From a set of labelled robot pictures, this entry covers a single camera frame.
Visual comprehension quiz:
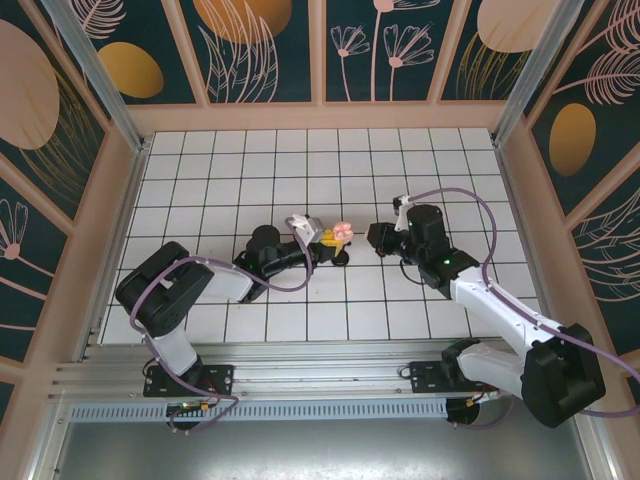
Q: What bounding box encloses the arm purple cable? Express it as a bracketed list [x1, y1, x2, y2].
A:
[129, 219, 315, 435]
[407, 187, 640, 419]

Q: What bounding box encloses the grey metal sheet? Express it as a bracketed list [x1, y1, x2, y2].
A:
[49, 417, 591, 480]

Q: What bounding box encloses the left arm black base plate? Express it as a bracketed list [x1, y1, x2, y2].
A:
[143, 363, 236, 399]

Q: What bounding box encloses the thin black cable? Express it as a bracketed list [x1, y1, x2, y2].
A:
[398, 257, 427, 286]

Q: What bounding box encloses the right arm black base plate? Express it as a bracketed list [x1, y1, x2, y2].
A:
[408, 358, 474, 397]

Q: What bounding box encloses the slotted grey cable duct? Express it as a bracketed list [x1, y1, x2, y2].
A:
[69, 398, 449, 422]

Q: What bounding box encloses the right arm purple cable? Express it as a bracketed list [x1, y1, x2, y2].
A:
[407, 187, 640, 419]

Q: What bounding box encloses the aluminium mounting rail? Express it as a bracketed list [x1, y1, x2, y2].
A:
[48, 340, 531, 402]

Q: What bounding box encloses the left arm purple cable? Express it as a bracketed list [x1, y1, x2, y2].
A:
[129, 219, 315, 435]

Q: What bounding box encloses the aluminium corner post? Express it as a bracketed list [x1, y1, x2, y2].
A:
[492, 0, 586, 146]
[40, 0, 151, 154]

